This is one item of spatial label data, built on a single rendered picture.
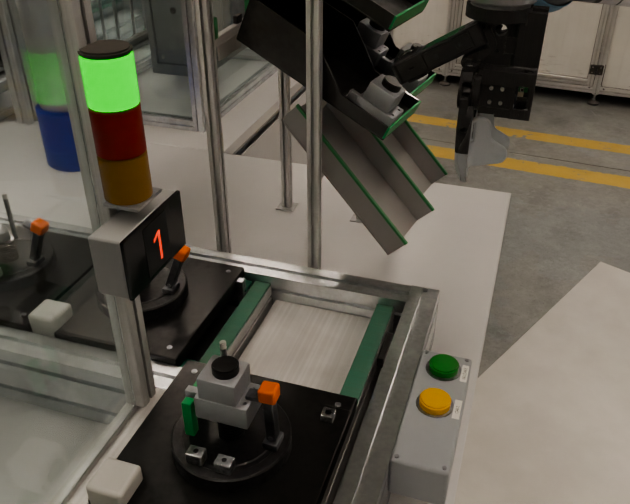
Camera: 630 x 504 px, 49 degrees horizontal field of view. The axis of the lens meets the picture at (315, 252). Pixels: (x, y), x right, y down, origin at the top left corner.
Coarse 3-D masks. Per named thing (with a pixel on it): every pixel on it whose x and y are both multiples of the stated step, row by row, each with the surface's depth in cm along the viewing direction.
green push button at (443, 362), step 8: (432, 360) 94; (440, 360) 94; (448, 360) 94; (456, 360) 94; (432, 368) 93; (440, 368) 92; (448, 368) 92; (456, 368) 92; (440, 376) 92; (448, 376) 92
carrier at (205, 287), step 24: (168, 264) 110; (192, 264) 114; (216, 264) 114; (168, 288) 103; (192, 288) 108; (216, 288) 108; (144, 312) 100; (168, 312) 102; (192, 312) 103; (216, 312) 105; (168, 336) 98; (192, 336) 98; (168, 360) 95
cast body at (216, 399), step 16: (208, 368) 76; (224, 368) 74; (240, 368) 76; (208, 384) 74; (224, 384) 73; (240, 384) 75; (256, 384) 78; (208, 400) 75; (224, 400) 74; (240, 400) 76; (208, 416) 77; (224, 416) 76; (240, 416) 75
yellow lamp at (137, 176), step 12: (144, 156) 69; (108, 168) 68; (120, 168) 68; (132, 168) 69; (144, 168) 70; (108, 180) 69; (120, 180) 69; (132, 180) 69; (144, 180) 70; (108, 192) 70; (120, 192) 70; (132, 192) 70; (144, 192) 71; (120, 204) 70; (132, 204) 71
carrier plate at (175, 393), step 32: (192, 384) 90; (288, 384) 90; (160, 416) 85; (288, 416) 85; (352, 416) 87; (128, 448) 81; (160, 448) 81; (320, 448) 81; (160, 480) 77; (288, 480) 77; (320, 480) 77
